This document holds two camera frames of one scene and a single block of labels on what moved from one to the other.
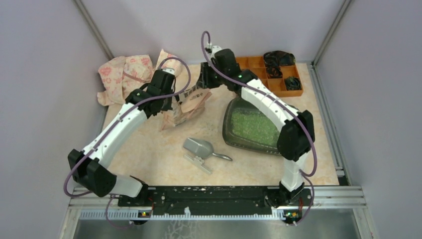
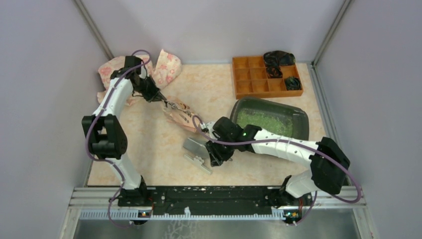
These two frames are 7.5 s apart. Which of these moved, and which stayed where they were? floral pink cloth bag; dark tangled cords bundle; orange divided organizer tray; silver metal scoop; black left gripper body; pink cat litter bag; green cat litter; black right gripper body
Moved: pink cat litter bag; black left gripper body; black right gripper body
Stayed: floral pink cloth bag; dark tangled cords bundle; orange divided organizer tray; green cat litter; silver metal scoop
